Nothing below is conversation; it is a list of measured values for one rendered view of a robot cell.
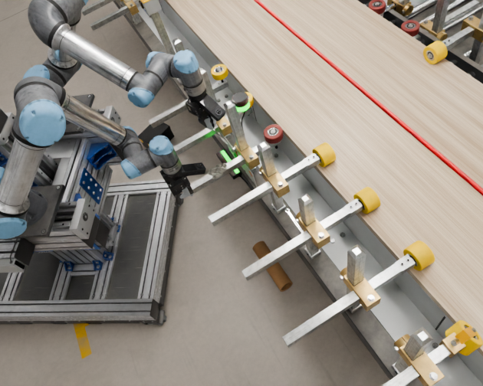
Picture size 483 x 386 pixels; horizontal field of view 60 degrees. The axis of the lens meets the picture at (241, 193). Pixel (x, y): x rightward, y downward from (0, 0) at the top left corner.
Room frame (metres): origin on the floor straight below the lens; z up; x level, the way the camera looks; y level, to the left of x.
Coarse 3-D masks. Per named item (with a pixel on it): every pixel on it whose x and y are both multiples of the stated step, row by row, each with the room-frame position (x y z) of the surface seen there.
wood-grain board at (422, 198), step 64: (192, 0) 2.27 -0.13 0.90; (320, 0) 1.85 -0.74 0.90; (256, 64) 1.57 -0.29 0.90; (320, 64) 1.41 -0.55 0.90; (384, 64) 1.27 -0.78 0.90; (448, 64) 1.14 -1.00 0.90; (320, 128) 1.06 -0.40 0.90; (384, 128) 0.95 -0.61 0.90; (448, 128) 0.84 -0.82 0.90; (384, 192) 0.69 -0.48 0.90; (448, 192) 0.60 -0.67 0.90; (448, 256) 0.39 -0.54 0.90
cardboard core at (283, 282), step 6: (258, 246) 1.08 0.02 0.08; (264, 246) 1.07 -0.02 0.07; (258, 252) 1.05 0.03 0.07; (264, 252) 1.03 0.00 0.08; (270, 252) 1.02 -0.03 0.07; (276, 264) 0.94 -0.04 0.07; (270, 270) 0.92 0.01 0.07; (276, 270) 0.90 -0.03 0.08; (282, 270) 0.89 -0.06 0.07; (276, 276) 0.87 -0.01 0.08; (282, 276) 0.86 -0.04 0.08; (276, 282) 0.85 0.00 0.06; (282, 282) 0.83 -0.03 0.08; (288, 282) 0.82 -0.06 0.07; (282, 288) 0.82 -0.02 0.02; (288, 288) 0.81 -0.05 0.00
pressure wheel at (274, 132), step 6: (270, 126) 1.16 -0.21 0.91; (276, 126) 1.15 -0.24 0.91; (264, 132) 1.14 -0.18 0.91; (270, 132) 1.14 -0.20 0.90; (276, 132) 1.12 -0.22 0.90; (282, 132) 1.11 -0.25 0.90; (264, 138) 1.13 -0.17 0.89; (270, 138) 1.11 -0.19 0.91; (276, 138) 1.10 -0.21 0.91; (282, 138) 1.11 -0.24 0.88
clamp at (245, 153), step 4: (236, 144) 1.18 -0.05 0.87; (236, 148) 1.15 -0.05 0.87; (248, 148) 1.13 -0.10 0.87; (240, 152) 1.12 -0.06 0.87; (244, 152) 1.11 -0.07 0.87; (248, 152) 1.10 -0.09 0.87; (252, 152) 1.10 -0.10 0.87; (244, 156) 1.09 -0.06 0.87; (248, 156) 1.08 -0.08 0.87; (256, 156) 1.07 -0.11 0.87; (248, 160) 1.07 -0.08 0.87; (252, 160) 1.06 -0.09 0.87; (256, 160) 1.06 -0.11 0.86; (248, 164) 1.05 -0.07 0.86; (252, 164) 1.06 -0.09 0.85; (256, 164) 1.06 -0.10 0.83
